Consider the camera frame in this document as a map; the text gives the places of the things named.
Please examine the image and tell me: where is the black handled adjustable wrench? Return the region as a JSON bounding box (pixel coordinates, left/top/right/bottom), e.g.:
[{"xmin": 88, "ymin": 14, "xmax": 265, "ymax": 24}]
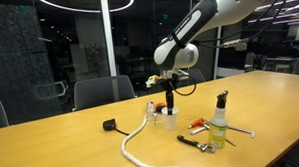
[{"xmin": 176, "ymin": 133, "xmax": 217, "ymax": 156}]

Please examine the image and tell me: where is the silver open spanner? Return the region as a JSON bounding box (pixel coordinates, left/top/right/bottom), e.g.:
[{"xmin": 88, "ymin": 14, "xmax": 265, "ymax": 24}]
[{"xmin": 189, "ymin": 124, "xmax": 211, "ymax": 136}]

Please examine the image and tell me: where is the small clear plastic bottle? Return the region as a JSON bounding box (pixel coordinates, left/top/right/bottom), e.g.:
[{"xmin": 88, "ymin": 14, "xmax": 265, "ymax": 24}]
[{"xmin": 145, "ymin": 100, "xmax": 157, "ymax": 115}]

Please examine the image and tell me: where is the ring ceiling light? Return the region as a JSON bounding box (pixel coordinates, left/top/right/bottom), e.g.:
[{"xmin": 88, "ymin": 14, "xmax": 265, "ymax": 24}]
[{"xmin": 36, "ymin": 0, "xmax": 136, "ymax": 16}]

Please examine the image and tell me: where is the white paper cup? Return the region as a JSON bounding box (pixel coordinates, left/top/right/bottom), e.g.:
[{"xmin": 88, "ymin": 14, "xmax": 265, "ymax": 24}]
[{"xmin": 160, "ymin": 105, "xmax": 180, "ymax": 132}]

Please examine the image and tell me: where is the orange T-handle hex key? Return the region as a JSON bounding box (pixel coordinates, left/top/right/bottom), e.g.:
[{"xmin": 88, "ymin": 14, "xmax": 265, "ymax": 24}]
[{"xmin": 187, "ymin": 116, "xmax": 237, "ymax": 149}]

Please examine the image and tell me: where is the orange black tape measure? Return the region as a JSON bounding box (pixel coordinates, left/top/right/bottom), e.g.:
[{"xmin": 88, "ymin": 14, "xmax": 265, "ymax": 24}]
[{"xmin": 154, "ymin": 102, "xmax": 169, "ymax": 114}]

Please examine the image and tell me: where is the black plug with cable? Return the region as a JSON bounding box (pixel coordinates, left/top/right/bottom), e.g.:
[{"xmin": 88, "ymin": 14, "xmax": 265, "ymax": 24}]
[{"xmin": 102, "ymin": 117, "xmax": 130, "ymax": 138}]

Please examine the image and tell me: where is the clear plastic wrapper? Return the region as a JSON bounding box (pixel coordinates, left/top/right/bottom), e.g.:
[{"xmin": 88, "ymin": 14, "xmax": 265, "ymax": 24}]
[{"xmin": 145, "ymin": 113, "xmax": 166, "ymax": 127}]

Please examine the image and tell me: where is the spray bottle with yellow label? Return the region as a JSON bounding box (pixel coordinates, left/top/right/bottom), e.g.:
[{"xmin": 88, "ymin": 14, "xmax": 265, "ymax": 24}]
[{"xmin": 206, "ymin": 90, "xmax": 232, "ymax": 150}]

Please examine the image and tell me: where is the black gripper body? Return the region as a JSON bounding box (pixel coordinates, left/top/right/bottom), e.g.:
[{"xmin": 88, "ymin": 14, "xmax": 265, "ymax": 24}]
[{"xmin": 161, "ymin": 77, "xmax": 178, "ymax": 93}]

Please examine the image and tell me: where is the white window pillar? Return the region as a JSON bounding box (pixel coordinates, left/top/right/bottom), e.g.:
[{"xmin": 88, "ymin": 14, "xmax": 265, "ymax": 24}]
[{"xmin": 99, "ymin": 0, "xmax": 118, "ymax": 78}]

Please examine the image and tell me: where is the white braided rope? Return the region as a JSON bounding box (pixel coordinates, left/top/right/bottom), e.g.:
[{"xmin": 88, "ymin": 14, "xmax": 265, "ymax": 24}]
[{"xmin": 119, "ymin": 113, "xmax": 201, "ymax": 167}]

